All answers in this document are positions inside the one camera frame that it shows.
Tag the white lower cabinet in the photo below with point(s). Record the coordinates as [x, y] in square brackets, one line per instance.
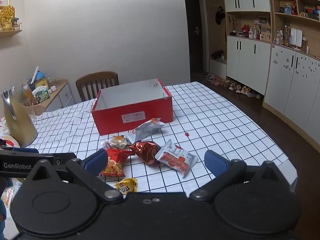
[247, 62]

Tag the white stick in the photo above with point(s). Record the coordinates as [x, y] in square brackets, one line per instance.
[35, 73]

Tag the wooden organiser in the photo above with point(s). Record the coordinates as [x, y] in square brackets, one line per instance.
[36, 109]

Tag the yellow candy packet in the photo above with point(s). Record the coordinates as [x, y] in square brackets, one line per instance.
[126, 185]

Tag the white shoe bench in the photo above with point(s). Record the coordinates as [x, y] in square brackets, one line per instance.
[217, 67]

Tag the orange packet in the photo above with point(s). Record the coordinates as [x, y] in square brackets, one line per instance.
[28, 93]

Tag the gold ornament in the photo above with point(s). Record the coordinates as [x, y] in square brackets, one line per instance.
[6, 17]

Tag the white cabinet with stickers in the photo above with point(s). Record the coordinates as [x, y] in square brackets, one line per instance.
[295, 87]

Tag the white red snack packet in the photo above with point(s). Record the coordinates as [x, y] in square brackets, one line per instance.
[175, 161]

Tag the dark door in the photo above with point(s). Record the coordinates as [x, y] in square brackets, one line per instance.
[192, 17]

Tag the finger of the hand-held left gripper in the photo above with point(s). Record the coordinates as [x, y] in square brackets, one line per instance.
[25, 150]
[65, 158]

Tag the drinking glasses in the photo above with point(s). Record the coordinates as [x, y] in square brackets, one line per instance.
[51, 80]

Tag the brown candy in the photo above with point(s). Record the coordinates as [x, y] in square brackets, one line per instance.
[106, 145]

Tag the red cardboard box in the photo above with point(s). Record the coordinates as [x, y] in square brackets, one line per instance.
[107, 120]

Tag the red-brown foil packet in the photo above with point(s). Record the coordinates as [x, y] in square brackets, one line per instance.
[146, 151]

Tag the green white tissue pack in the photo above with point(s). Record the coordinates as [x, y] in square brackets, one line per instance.
[41, 93]

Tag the white charger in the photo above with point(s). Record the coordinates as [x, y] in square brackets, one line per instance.
[53, 88]

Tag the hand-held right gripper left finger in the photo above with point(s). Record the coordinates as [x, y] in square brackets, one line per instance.
[96, 161]

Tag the hanging red decorations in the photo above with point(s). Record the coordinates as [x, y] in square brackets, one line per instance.
[231, 22]

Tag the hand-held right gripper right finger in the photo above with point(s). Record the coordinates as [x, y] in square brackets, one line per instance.
[215, 162]

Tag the wooden chair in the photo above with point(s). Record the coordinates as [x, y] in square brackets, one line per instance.
[97, 77]

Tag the checked white tablecloth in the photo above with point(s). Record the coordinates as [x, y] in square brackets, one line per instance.
[212, 120]

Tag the row of shoes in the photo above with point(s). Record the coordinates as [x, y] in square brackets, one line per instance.
[235, 86]

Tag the grey chip packet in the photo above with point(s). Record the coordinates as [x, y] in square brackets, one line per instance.
[145, 131]

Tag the wooden open shelf unit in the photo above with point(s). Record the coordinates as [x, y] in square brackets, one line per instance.
[276, 25]

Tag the gold tapered container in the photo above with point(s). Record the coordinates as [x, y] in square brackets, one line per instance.
[18, 125]

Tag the black hanging bag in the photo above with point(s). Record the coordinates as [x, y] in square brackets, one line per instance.
[220, 16]

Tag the red plush toy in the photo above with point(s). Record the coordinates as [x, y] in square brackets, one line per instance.
[246, 27]

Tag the white pump bottle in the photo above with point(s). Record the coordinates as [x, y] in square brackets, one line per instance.
[250, 33]

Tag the wooden wall shelf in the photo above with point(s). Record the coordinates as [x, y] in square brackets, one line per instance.
[10, 32]

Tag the white rectangular containers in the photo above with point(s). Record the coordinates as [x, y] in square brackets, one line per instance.
[296, 37]

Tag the colourful printed bag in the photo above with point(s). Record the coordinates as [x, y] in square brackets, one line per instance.
[8, 140]

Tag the egg snack packet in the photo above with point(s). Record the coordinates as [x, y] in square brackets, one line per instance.
[118, 141]

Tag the wooden side cabinet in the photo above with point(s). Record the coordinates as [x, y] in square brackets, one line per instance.
[60, 97]

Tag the dark items on bench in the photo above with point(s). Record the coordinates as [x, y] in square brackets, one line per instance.
[217, 53]

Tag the yellow blue lunch bag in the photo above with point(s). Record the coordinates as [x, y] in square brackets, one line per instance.
[40, 81]

